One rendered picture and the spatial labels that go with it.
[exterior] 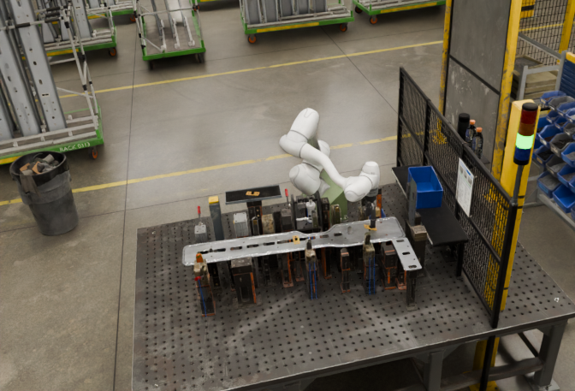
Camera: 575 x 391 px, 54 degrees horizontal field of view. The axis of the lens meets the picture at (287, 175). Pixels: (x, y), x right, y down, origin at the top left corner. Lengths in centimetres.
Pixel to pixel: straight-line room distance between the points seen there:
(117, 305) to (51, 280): 76
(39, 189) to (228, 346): 280
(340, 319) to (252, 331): 52
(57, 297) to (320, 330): 254
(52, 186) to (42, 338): 143
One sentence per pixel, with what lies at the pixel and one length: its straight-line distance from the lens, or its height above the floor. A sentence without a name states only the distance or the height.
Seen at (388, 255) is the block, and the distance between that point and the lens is 347.
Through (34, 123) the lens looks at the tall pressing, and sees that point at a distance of 728.
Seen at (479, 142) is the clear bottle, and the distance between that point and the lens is 348.
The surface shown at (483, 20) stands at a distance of 551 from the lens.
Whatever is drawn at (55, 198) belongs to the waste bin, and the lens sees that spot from 568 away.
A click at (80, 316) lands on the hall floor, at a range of 493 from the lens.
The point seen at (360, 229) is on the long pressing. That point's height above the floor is 100.
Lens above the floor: 321
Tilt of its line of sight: 32 degrees down
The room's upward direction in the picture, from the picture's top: 5 degrees counter-clockwise
